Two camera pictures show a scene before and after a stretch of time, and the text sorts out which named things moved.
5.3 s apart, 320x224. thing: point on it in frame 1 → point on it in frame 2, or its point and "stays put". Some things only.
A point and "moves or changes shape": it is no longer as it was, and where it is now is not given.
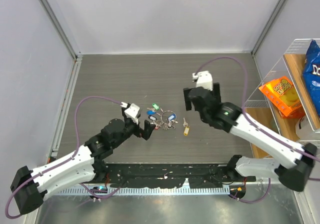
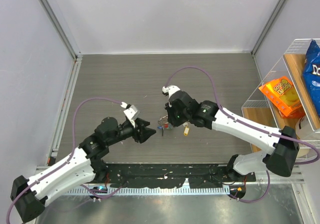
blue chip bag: (311, 74) stays put
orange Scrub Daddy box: (282, 92) stays put
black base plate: (171, 175) stays put
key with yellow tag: (186, 128) stays put
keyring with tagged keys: (165, 119) moves or changes shape
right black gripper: (216, 93) → (170, 108)
